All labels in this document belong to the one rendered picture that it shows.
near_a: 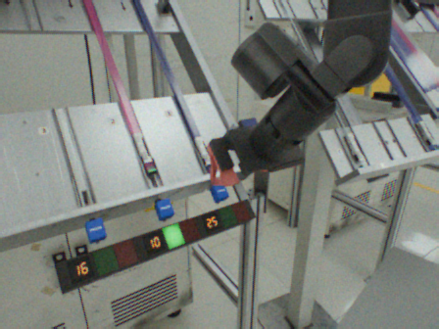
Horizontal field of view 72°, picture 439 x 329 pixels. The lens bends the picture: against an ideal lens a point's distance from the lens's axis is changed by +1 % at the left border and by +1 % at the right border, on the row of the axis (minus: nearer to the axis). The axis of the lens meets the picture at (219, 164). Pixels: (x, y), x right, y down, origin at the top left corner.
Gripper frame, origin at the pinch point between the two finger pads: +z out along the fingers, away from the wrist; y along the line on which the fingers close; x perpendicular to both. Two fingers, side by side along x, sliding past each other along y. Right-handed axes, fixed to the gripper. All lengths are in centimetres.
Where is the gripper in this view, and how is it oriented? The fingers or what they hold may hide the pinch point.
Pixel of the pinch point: (239, 172)
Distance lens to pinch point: 49.2
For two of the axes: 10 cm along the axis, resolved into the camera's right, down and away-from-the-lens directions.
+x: 3.9, 8.7, -3.0
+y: -8.4, 2.1, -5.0
